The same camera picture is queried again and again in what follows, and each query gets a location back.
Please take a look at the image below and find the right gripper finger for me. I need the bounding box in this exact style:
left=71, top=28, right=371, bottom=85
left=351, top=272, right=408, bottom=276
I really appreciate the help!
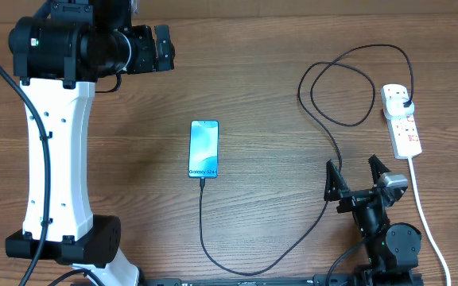
left=324, top=160, right=349, bottom=202
left=368, top=155, right=390, bottom=184

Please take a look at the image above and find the blue Galaxy smartphone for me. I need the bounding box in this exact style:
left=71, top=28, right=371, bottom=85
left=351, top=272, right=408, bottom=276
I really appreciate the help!
left=188, top=120, right=219, bottom=178

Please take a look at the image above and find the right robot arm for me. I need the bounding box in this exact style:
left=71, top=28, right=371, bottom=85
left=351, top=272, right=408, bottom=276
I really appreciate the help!
left=314, top=156, right=423, bottom=285

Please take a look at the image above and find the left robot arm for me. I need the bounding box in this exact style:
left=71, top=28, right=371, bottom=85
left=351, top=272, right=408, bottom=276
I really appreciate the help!
left=5, top=0, right=175, bottom=285

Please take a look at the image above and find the white charger plug adapter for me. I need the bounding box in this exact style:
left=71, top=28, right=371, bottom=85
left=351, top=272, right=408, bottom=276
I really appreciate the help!
left=383, top=98, right=415, bottom=120

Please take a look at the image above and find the white power strip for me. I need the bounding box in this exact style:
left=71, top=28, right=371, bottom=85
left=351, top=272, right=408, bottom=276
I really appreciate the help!
left=380, top=84, right=422, bottom=160

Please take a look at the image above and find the white power strip cord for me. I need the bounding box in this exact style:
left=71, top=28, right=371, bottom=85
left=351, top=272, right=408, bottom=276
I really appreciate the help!
left=406, top=157, right=452, bottom=286

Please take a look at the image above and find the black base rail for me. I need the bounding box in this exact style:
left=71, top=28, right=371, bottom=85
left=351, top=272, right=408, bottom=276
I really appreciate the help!
left=143, top=274, right=424, bottom=286

